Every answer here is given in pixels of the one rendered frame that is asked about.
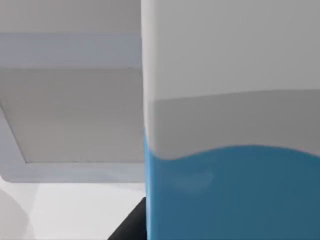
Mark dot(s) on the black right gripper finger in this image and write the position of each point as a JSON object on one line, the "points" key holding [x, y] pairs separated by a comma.
{"points": [[133, 225]]}

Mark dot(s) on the white sink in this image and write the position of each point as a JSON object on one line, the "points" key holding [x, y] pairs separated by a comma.
{"points": [[70, 112]]}

